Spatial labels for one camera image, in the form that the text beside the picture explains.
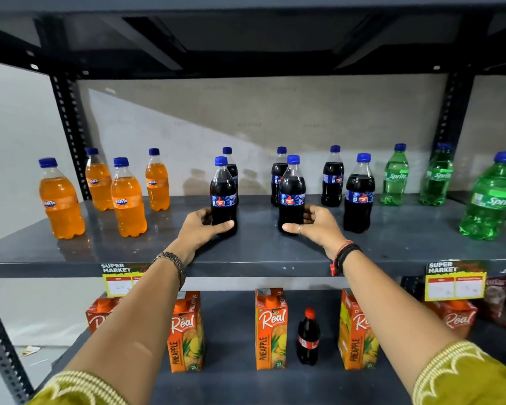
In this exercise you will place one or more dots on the person's right forearm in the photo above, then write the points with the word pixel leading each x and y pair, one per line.
pixel 388 316

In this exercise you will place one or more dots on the black wrist band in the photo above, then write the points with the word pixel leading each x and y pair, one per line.
pixel 346 253

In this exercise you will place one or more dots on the green embroidered left sleeve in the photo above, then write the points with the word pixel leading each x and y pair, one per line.
pixel 76 390

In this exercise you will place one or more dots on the yellow shelf price tag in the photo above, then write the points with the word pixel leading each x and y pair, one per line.
pixel 119 282
pixel 455 282

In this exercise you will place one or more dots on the green soda bottle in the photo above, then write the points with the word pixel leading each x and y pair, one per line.
pixel 487 202
pixel 395 179
pixel 436 179

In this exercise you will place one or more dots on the brown snack packet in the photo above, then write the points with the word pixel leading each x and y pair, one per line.
pixel 497 297

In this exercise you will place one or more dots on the orange pineapple juice carton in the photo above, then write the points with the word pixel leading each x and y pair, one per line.
pixel 271 333
pixel 354 333
pixel 457 318
pixel 99 312
pixel 186 333

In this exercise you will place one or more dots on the person's right hand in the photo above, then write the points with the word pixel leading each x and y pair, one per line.
pixel 322 231

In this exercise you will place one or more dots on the person's left hand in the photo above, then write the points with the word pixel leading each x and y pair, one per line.
pixel 192 236

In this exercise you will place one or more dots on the red wrist thread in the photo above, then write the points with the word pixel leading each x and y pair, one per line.
pixel 336 257

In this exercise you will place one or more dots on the small red-capped cola bottle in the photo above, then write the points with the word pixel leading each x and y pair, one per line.
pixel 308 337

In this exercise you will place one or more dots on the orange soda bottle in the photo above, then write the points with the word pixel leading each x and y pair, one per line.
pixel 61 202
pixel 128 206
pixel 98 185
pixel 157 185

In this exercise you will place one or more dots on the dark grey metal shelf rack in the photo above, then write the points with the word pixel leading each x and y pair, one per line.
pixel 253 265

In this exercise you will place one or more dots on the blue-capped cola bottle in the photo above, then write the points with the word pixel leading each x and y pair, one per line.
pixel 232 168
pixel 359 198
pixel 223 185
pixel 277 172
pixel 291 189
pixel 332 181

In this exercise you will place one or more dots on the person's left forearm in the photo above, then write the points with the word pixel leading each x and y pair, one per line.
pixel 130 328

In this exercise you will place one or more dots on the green embroidered sleeve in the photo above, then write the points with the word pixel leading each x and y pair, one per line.
pixel 468 375
pixel 76 390

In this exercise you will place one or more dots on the person's right thumb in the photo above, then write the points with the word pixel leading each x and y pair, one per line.
pixel 292 229

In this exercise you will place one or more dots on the green embroidered right sleeve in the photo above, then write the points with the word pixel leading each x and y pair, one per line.
pixel 468 375

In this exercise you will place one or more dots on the paper scrap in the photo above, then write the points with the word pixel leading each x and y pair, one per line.
pixel 31 350

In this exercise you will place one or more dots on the person's left thumb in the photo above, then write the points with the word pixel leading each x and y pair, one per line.
pixel 223 227

